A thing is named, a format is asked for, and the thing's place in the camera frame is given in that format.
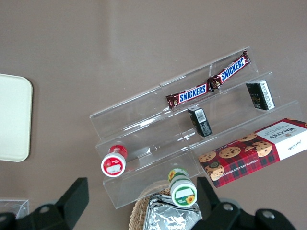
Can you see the clear acrylic bottle rack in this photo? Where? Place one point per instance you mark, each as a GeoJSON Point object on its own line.
{"type": "Point", "coordinates": [14, 207]}

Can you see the red lidded yogurt cup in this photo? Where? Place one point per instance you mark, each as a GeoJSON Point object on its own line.
{"type": "Point", "coordinates": [114, 164]}

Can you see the cream plastic tray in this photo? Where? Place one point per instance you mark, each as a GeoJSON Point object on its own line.
{"type": "Point", "coordinates": [12, 119]}

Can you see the clear acrylic stepped shelf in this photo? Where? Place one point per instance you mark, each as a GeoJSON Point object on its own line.
{"type": "Point", "coordinates": [227, 103]}
{"type": "Point", "coordinates": [134, 119]}

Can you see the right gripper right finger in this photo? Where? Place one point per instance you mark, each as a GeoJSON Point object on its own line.
{"type": "Point", "coordinates": [208, 206]}

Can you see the silver foil packet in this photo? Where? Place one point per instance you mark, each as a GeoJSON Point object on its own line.
{"type": "Point", "coordinates": [168, 215]}

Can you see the small black barcode box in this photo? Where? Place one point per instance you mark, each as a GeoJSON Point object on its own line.
{"type": "Point", "coordinates": [200, 122]}

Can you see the Snickers chocolate bar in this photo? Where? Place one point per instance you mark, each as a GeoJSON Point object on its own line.
{"type": "Point", "coordinates": [192, 92]}
{"type": "Point", "coordinates": [231, 70]}

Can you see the black box with white side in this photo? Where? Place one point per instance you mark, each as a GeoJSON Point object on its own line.
{"type": "Point", "coordinates": [260, 94]}

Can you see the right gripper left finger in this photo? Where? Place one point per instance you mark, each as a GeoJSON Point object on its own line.
{"type": "Point", "coordinates": [72, 198]}

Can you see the Walkers tartan cookie box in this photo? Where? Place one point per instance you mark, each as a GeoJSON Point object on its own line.
{"type": "Point", "coordinates": [251, 153]}

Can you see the oval light wicker basket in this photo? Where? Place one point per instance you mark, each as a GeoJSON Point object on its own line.
{"type": "Point", "coordinates": [139, 210]}

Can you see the green lidded sunflower cup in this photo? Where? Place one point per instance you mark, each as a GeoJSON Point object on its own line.
{"type": "Point", "coordinates": [183, 191]}

